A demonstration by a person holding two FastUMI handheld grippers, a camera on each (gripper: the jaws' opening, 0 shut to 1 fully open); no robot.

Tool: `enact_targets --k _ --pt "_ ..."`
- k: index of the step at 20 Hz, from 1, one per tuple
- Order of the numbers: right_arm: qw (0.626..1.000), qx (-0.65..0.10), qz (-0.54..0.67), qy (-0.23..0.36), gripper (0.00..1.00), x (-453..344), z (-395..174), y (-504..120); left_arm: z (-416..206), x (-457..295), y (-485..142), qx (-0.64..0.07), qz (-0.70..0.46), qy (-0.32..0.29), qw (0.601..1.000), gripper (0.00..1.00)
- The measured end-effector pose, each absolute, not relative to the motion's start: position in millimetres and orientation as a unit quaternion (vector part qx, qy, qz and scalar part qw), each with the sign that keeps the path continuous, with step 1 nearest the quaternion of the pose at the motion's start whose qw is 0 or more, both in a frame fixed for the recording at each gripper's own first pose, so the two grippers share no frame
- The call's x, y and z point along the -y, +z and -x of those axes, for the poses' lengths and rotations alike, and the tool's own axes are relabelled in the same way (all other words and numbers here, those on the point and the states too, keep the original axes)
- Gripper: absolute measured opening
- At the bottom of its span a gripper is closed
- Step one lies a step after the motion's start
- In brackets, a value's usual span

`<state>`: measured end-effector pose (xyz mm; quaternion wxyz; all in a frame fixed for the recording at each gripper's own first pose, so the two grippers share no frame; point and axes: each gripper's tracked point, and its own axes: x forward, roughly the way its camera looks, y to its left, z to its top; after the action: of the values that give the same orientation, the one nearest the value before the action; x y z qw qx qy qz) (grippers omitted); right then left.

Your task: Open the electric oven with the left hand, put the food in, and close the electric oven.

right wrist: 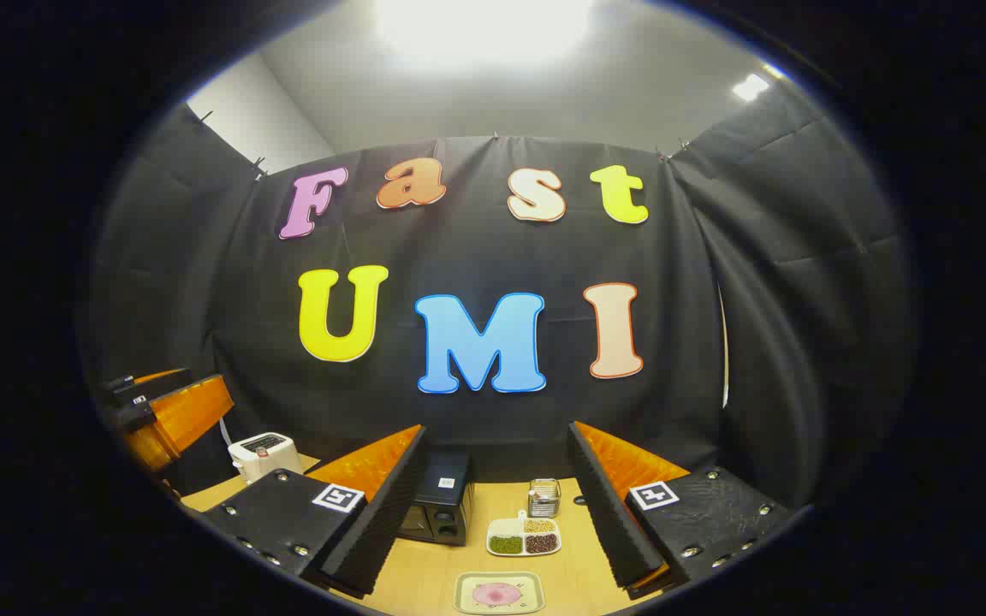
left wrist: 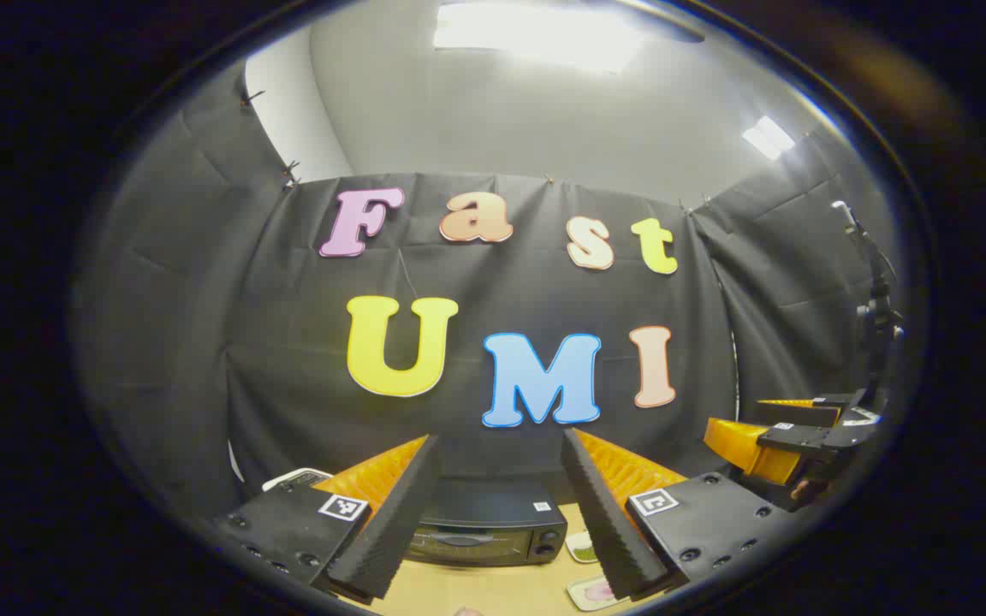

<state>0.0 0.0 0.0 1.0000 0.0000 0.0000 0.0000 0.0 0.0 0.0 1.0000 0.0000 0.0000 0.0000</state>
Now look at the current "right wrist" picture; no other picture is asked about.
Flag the metal wire basket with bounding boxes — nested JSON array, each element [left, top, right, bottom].
[[528, 478, 562, 518]]

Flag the large ceiling light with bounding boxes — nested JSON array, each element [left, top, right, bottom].
[[373, 0, 597, 69]]

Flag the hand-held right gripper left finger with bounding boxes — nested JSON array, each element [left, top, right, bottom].
[[200, 423, 428, 598]]

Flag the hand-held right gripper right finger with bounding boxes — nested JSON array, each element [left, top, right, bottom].
[[567, 420, 795, 600]]

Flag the white divided tray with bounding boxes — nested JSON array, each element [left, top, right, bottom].
[[486, 511, 562, 558]]

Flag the black electric oven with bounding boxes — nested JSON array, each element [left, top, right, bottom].
[[397, 451, 474, 547]]

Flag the white toaster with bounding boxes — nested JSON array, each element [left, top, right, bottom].
[[228, 432, 303, 485]]

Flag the cream square food plate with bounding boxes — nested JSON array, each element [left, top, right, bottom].
[[454, 572, 546, 616]]

